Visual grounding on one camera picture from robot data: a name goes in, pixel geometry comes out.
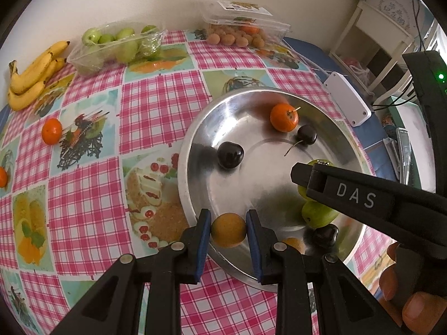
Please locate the white plastic box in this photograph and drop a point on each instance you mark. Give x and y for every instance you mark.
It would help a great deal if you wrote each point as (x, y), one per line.
(347, 97)

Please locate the large dark plum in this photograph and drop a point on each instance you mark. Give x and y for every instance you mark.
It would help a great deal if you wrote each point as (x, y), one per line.
(230, 154)

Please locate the clear container of apricots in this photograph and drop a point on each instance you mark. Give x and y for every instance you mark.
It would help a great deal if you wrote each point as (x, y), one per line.
(241, 36)

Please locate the orange apricot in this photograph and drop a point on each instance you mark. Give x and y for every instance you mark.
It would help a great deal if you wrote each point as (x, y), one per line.
(295, 244)
(228, 230)

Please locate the white wooden shelf unit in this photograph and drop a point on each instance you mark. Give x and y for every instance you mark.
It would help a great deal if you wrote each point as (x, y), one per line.
(349, 24)

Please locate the bunch of yellow bananas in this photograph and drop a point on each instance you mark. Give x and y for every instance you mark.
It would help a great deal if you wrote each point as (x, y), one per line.
(31, 76)

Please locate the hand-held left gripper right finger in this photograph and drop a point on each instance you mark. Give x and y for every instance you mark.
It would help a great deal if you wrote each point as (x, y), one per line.
(253, 244)

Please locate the small tangerine with stem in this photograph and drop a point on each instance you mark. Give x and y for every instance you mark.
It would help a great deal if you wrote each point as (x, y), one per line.
(284, 117)

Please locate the clear tray of green apples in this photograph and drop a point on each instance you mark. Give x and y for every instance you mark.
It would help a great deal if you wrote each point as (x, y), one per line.
(122, 47)

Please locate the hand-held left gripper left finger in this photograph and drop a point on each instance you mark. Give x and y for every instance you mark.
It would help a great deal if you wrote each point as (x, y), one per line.
(203, 240)

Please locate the silver metal bowl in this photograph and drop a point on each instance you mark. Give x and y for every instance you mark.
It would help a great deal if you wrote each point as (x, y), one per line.
(265, 188)

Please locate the dark cherry without stem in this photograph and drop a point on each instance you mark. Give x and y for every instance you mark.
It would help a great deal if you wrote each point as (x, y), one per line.
(324, 235)

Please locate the grey striped object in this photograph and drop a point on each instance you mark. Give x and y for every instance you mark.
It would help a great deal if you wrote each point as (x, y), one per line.
(401, 146)

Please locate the orange tangerine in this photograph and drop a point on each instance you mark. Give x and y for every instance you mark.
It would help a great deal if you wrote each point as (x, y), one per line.
(51, 131)
(2, 177)

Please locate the green apple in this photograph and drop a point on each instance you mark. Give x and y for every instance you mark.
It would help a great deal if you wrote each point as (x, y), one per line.
(316, 214)
(321, 162)

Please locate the pink checked printed tablecloth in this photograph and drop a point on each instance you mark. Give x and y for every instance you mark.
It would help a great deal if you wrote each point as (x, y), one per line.
(157, 111)

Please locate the white patterned box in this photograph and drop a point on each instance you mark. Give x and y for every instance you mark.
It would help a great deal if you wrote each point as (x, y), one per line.
(394, 7)

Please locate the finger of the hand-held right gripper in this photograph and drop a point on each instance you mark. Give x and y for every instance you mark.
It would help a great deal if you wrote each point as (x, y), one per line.
(307, 178)

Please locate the dark cherry with stem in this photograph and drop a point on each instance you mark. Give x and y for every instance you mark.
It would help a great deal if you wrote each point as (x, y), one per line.
(307, 135)

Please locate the person's right hand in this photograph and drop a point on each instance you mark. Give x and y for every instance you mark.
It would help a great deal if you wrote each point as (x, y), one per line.
(422, 310)

